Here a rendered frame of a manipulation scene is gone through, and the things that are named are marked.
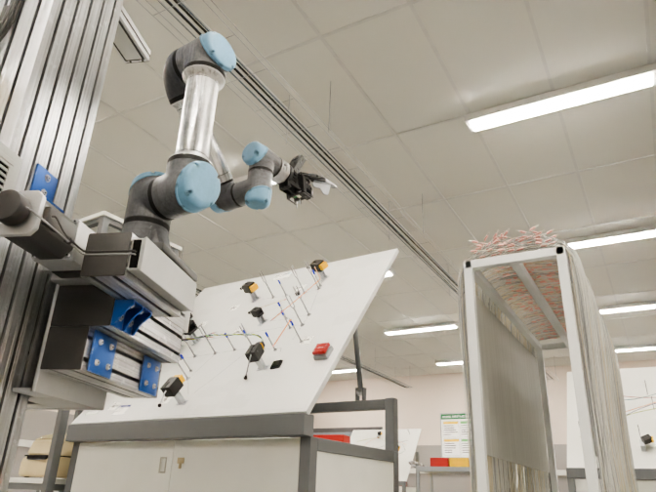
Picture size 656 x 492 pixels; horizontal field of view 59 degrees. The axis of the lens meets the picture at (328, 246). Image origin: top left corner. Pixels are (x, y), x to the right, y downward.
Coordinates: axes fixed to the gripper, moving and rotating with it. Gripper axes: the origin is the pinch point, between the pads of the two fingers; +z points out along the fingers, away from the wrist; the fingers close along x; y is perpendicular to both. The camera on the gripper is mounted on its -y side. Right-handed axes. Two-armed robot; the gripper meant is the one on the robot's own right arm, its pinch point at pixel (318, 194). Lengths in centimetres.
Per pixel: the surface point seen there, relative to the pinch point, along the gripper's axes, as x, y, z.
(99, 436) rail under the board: -112, 62, 2
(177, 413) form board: -72, 60, 6
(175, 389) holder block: -71, 52, 3
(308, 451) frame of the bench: -17, 81, 9
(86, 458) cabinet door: -124, 68, 6
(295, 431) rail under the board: -19, 75, 5
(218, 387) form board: -61, 51, 14
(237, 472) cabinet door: -46, 83, 9
